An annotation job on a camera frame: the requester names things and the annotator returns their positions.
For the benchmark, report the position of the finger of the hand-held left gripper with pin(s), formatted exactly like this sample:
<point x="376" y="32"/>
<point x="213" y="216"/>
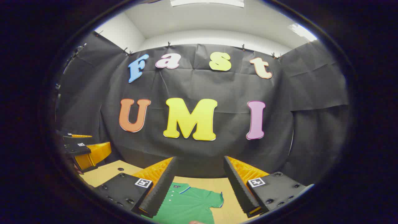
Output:
<point x="67" y="137"/>
<point x="77" y="148"/>

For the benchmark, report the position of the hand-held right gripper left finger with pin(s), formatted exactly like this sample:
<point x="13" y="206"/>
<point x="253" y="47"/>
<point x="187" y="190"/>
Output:
<point x="161" y="189"/>

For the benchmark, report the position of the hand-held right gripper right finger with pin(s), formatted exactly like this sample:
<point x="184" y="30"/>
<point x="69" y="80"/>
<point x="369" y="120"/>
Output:
<point x="239" y="189"/>

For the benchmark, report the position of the green T-shirt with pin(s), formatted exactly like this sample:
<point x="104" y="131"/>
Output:
<point x="189" y="202"/>

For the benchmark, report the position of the black backdrop cloth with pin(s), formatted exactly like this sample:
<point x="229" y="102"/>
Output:
<point x="217" y="87"/>

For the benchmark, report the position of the small ceiling light panel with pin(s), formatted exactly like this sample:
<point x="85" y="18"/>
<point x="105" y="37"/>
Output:
<point x="301" y="32"/>

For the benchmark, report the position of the long ceiling light panel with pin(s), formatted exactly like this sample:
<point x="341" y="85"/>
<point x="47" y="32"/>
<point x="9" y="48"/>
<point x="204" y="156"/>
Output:
<point x="206" y="2"/>

